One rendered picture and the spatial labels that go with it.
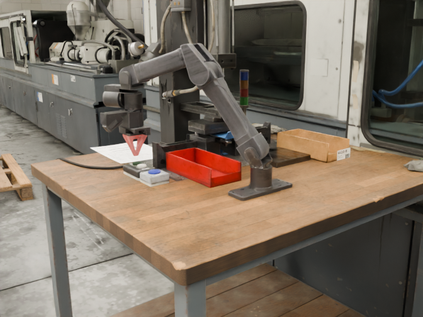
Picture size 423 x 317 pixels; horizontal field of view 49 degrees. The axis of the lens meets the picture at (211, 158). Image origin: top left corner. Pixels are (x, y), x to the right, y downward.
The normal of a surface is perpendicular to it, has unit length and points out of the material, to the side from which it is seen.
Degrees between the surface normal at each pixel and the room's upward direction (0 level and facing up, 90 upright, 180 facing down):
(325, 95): 90
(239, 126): 83
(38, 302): 0
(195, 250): 0
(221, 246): 0
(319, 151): 90
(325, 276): 90
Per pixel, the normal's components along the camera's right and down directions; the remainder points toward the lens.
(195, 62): -0.42, 0.24
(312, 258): -0.83, 0.15
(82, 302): -0.01, -0.97
